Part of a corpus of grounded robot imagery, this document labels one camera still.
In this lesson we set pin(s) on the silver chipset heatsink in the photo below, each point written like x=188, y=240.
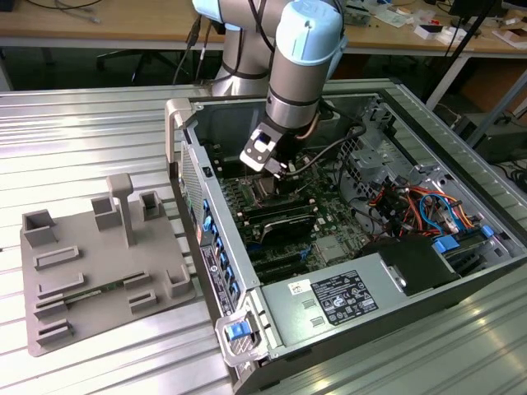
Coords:
x=329, y=250

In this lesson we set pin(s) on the black plastic shroud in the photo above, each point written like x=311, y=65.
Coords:
x=411, y=263

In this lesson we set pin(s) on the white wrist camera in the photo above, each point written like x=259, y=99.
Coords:
x=257, y=150

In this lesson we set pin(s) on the white sticker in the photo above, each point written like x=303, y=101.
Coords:
x=299, y=288

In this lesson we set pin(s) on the grey parts rack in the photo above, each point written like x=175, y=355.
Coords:
x=103, y=255

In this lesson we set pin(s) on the black equipment box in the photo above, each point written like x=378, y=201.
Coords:
x=506, y=144

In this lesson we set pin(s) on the CPU socket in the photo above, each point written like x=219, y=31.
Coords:
x=256, y=196

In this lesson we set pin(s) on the green motherboard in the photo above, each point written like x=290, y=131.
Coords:
x=329, y=214

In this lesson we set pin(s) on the black graphics card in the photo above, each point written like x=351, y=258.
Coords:
x=288, y=230

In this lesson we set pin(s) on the brown and white box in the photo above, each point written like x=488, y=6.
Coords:
x=514, y=37

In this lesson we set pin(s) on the perforated metal drive cage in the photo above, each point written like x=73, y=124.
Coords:
x=370, y=173

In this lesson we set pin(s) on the grey open PC case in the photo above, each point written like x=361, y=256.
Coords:
x=222, y=123

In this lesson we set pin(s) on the black power supply label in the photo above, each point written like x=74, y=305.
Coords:
x=343, y=298

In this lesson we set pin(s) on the brown cardboard box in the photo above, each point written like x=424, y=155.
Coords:
x=494, y=90

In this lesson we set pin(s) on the black office chair base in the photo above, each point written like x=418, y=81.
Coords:
x=142, y=61

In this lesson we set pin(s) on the thin metal locking lever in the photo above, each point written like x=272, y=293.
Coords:
x=245, y=176
x=302, y=188

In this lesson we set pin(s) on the black expansion slot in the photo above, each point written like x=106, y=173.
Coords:
x=284, y=271
x=276, y=261

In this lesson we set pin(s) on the wooden desk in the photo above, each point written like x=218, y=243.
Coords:
x=123, y=24

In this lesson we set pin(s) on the blue plastic drive latch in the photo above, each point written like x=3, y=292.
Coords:
x=446, y=243

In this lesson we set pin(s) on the white box black insert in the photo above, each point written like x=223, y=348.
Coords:
x=449, y=35

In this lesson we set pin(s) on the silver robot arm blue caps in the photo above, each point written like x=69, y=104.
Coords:
x=294, y=78

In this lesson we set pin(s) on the black RAM slot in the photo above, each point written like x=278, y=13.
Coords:
x=276, y=207
x=284, y=215

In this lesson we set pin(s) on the grey power supply unit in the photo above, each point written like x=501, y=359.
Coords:
x=284, y=312

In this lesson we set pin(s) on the green RAM stick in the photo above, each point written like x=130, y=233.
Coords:
x=112, y=284

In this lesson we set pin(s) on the small blue plastic clip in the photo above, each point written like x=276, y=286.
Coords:
x=486, y=230

